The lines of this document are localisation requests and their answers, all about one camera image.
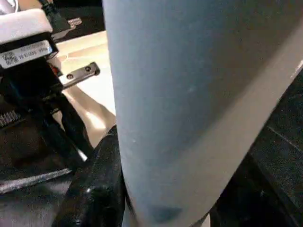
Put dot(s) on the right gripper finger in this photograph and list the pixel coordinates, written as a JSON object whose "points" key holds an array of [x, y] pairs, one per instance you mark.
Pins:
{"points": [[94, 189]]}

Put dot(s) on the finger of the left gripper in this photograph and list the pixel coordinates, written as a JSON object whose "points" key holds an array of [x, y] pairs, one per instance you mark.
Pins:
{"points": [[73, 127]]}

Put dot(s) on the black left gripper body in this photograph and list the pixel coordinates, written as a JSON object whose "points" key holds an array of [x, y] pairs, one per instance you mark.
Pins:
{"points": [[28, 80]]}

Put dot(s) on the white plastic table top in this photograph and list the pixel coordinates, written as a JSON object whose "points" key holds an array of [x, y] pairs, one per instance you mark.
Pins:
{"points": [[92, 99]]}

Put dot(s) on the white plastic table leg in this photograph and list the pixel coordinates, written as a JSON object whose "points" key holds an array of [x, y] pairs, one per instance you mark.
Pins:
{"points": [[189, 109]]}

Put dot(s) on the black work mat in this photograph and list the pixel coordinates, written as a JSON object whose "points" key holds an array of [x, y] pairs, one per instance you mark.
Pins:
{"points": [[270, 179]]}

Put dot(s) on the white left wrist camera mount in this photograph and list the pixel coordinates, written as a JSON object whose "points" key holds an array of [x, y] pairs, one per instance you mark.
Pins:
{"points": [[23, 26]]}

